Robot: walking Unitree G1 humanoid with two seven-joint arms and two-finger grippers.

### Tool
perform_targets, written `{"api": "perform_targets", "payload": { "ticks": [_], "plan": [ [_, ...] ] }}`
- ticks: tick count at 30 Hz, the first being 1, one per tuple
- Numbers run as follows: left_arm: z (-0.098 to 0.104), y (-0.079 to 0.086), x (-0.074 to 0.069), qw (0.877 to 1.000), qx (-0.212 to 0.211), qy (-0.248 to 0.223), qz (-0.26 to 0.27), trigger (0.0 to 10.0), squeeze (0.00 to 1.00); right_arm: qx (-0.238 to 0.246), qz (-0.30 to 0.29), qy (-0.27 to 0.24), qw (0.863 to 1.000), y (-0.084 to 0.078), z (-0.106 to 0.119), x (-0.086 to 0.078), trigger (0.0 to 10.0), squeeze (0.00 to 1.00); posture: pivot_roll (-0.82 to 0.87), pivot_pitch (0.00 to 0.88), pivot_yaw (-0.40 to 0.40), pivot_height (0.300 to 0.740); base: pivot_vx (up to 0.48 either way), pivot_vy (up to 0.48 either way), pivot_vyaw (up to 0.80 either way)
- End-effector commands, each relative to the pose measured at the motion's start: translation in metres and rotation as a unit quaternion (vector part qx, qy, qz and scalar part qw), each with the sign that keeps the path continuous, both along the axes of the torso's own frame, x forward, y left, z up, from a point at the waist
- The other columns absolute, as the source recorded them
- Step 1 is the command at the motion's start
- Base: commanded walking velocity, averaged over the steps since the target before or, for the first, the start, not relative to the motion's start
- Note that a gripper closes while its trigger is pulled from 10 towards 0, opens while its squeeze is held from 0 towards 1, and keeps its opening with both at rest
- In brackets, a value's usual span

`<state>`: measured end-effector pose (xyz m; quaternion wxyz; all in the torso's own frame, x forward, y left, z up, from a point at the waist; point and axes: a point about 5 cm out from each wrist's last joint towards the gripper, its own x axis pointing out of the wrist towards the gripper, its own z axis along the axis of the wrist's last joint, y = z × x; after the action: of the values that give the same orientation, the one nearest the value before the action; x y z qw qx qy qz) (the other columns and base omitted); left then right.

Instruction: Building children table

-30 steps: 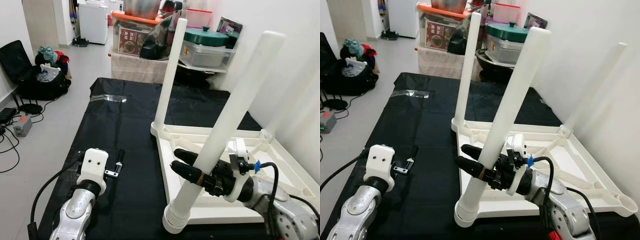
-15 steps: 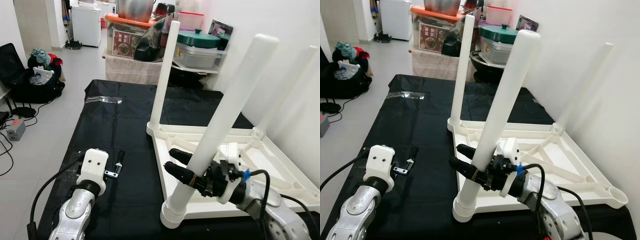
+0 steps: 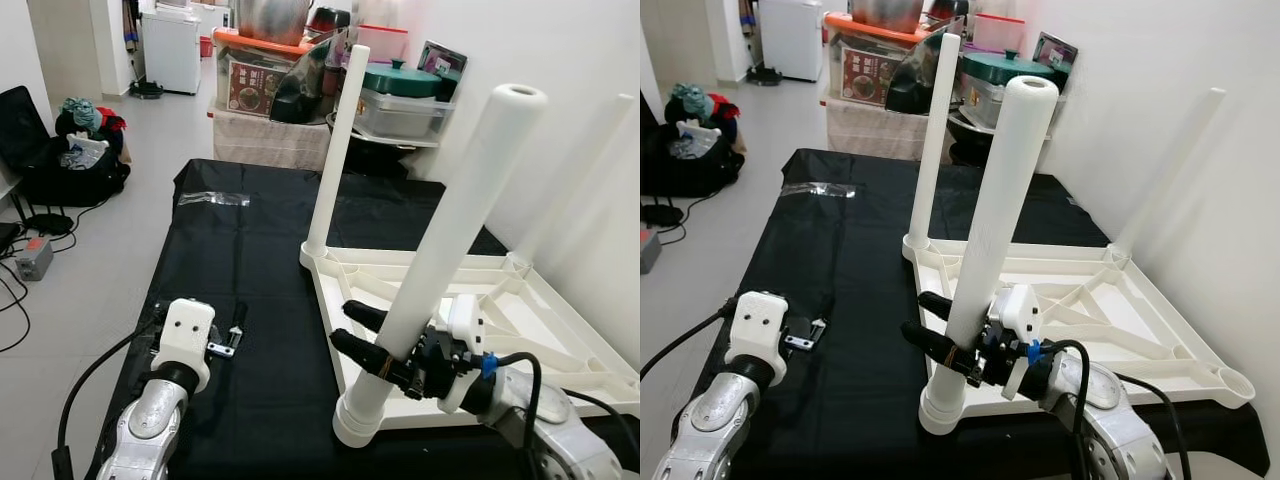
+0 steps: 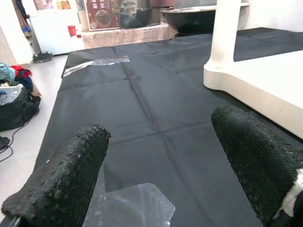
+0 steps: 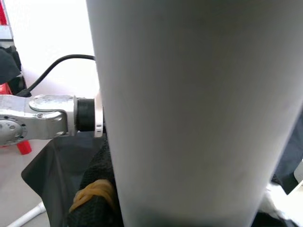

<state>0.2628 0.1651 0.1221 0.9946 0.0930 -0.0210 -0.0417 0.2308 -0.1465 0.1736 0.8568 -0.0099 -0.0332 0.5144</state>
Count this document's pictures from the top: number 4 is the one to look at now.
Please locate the white cabinet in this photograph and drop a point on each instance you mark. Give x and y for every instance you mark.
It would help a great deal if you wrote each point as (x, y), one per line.
(54, 30)

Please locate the white crumpled plastic bag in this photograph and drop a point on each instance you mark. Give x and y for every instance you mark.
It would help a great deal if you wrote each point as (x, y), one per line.
(9, 91)

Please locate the black fabric bag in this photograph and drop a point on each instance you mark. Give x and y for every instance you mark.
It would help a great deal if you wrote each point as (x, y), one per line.
(16, 111)

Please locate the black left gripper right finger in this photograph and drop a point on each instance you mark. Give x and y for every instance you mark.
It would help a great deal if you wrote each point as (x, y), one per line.
(262, 165)

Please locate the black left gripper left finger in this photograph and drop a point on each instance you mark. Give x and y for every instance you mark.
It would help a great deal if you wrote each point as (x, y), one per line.
(59, 184)

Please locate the black floor stand base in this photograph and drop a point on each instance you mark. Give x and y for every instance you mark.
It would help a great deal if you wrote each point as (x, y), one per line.
(42, 56)

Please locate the small red bin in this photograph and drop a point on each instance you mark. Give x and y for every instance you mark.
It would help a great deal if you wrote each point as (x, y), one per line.
(72, 30)

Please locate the clear tape patch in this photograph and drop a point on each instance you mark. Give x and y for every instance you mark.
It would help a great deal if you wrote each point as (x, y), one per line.
(132, 205)
(106, 62)

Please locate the black tablecloth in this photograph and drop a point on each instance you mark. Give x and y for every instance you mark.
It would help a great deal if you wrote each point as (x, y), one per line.
(154, 94)

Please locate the red cloth item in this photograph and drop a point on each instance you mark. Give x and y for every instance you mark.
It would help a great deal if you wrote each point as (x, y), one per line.
(21, 71)

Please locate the black wok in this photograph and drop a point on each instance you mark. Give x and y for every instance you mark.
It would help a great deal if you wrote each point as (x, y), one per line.
(189, 19)

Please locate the orange lidded storage box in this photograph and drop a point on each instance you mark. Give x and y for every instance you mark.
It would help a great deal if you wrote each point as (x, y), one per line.
(104, 14)

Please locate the beige cloth covered bench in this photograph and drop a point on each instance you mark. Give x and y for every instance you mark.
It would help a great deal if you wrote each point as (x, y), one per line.
(123, 35)

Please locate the white plastic table top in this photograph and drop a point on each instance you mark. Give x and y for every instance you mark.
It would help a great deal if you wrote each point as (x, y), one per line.
(272, 78)

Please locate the white plastic table leg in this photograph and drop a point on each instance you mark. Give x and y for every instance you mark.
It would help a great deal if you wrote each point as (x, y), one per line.
(222, 35)

